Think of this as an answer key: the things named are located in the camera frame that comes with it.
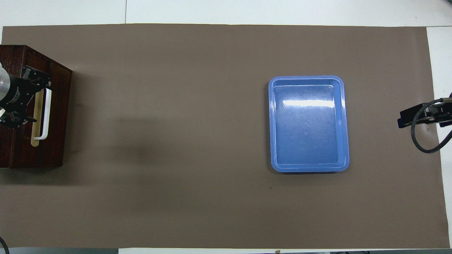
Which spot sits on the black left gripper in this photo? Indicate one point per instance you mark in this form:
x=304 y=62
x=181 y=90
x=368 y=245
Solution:
x=17 y=95

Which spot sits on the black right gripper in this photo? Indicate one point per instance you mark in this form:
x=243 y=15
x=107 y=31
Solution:
x=445 y=113

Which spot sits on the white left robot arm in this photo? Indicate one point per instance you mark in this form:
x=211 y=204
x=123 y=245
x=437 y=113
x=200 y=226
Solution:
x=3 y=84

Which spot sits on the dark wooden drawer cabinet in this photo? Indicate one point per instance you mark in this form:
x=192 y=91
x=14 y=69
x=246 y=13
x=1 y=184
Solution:
x=10 y=151

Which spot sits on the blue plastic tray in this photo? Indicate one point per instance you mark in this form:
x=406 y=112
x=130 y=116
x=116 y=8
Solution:
x=303 y=141

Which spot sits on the brown paper table mat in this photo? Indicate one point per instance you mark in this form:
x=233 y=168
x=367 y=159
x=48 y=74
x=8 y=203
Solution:
x=176 y=158

